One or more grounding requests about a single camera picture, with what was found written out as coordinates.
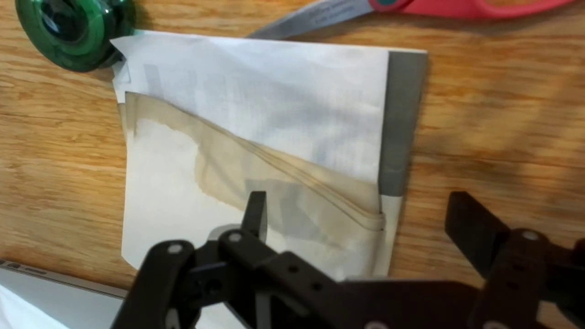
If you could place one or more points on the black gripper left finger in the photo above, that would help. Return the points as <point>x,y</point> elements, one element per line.
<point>254,218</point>

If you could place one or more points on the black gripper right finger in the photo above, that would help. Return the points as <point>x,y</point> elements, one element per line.
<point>473,230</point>

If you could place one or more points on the red handled scissors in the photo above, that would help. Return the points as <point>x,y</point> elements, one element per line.
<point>323,13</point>

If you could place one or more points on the white paper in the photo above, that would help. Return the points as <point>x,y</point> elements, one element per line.
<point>321,130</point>

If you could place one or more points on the green tape roll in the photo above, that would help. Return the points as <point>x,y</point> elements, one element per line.
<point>76,33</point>

